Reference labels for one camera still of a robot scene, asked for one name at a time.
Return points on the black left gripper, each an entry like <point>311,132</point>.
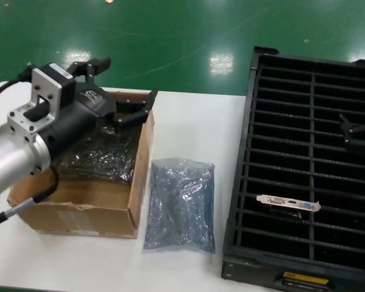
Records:
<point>76,121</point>

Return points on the translucent grey antistatic bag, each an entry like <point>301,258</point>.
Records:
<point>179,207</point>

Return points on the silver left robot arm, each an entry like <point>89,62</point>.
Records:
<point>9,164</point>

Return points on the bagged graphics card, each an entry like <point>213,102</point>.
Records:
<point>103,158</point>
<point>109,179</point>

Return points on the open brown cardboard box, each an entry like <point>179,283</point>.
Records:
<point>79,219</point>

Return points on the black slotted divider container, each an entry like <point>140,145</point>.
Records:
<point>237,188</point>

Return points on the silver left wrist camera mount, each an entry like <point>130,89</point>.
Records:
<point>45,88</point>

